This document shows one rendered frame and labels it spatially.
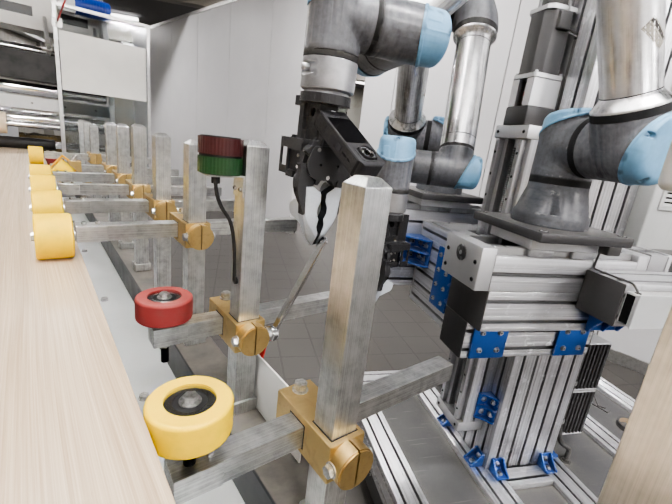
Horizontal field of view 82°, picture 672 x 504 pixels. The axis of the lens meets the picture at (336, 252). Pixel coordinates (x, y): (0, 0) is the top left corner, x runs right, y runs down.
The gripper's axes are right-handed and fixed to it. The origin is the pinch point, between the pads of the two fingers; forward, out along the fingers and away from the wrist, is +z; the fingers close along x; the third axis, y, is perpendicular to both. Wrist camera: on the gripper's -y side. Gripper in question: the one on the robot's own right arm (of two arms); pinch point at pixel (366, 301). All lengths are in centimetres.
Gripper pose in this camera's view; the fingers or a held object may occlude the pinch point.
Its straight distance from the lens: 86.3
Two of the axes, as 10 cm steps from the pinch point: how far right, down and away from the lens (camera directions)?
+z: -1.1, 9.6, 2.7
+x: -6.0, -2.8, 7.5
